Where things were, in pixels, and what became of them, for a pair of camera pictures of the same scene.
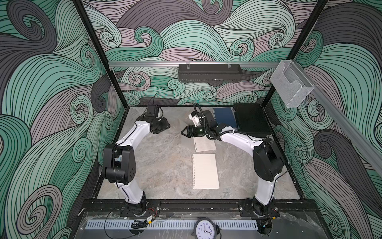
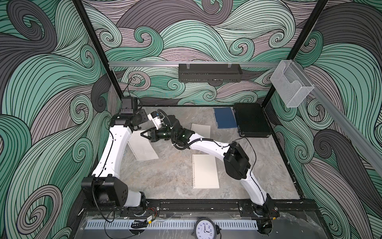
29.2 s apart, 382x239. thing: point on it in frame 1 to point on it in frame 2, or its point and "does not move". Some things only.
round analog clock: (205, 228) does not move
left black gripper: (166, 125) to (140, 113)
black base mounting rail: (196, 205) does not move
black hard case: (251, 119) does not move
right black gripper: (190, 128) to (155, 134)
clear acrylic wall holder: (292, 83) does not move
